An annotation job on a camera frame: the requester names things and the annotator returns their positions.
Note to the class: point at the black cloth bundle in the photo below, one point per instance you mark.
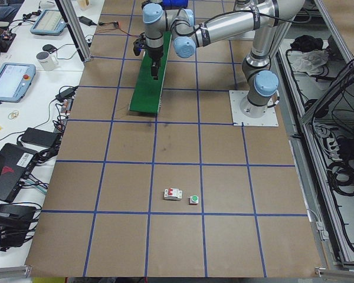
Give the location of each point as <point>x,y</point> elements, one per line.
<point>307,43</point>

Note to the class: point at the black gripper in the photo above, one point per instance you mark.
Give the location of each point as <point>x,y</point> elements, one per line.
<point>154,53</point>

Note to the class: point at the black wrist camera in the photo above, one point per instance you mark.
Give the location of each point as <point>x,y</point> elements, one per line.
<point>140,44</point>

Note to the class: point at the white red circuit breaker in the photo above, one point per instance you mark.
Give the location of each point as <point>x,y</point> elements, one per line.
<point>173,194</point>

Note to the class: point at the small controller board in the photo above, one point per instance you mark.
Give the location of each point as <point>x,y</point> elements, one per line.
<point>116,24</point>

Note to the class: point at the aluminium frame post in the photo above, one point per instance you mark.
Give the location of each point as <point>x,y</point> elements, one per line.
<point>73,25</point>

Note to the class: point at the white crumpled cloth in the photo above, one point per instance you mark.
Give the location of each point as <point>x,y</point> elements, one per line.
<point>311,62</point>

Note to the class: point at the black power brick far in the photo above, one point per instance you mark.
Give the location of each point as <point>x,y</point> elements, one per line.
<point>86,21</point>

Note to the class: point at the blue teach pendant near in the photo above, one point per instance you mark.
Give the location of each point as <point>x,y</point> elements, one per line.
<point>15,80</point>

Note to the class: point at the black docking device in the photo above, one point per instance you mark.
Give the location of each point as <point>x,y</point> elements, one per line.
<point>15,225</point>

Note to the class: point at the white mug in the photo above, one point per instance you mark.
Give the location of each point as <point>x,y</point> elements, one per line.
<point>48,61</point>

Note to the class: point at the green push button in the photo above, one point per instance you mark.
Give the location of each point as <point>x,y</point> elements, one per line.
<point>193,200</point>

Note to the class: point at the blue teach pendant far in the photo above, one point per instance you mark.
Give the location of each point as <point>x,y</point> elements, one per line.
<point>50,22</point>

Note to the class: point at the black power adapter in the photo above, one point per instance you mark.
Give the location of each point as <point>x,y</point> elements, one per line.
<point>40,137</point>

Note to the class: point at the black laptop red logo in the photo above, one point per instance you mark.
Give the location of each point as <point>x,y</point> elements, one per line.
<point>16,163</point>

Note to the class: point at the blue teach pendant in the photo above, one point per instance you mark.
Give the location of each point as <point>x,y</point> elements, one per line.
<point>50,22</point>
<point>15,80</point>

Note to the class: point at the green conveyor belt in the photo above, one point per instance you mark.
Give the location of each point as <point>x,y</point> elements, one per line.
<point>146,97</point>

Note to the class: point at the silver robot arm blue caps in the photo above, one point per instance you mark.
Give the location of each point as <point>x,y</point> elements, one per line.
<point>265,18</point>

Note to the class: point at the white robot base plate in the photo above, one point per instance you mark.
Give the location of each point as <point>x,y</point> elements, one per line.
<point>246,114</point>

